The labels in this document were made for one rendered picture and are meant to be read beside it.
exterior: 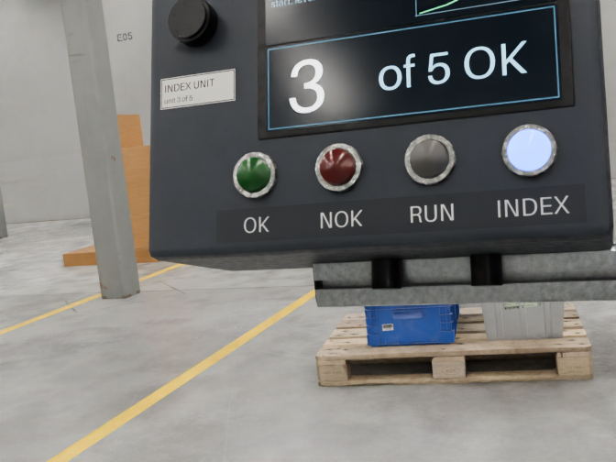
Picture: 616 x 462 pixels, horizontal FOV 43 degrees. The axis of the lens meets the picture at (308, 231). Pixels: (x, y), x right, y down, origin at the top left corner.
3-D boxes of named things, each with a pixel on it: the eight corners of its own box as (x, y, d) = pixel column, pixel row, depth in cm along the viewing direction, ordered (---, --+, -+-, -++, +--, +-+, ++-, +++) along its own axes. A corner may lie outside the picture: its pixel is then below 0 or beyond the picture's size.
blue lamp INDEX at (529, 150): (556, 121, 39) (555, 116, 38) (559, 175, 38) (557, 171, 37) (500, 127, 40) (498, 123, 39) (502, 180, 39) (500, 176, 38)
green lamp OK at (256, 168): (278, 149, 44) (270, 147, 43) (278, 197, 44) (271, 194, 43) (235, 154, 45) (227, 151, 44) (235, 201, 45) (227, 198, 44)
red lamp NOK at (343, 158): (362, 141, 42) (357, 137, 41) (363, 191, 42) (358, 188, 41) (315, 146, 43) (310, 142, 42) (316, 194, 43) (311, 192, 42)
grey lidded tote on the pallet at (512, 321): (563, 307, 396) (559, 243, 392) (575, 340, 337) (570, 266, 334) (479, 311, 406) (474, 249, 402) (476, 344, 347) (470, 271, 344)
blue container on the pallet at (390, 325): (461, 312, 408) (457, 271, 405) (455, 344, 350) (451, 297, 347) (384, 315, 418) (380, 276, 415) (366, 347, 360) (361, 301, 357)
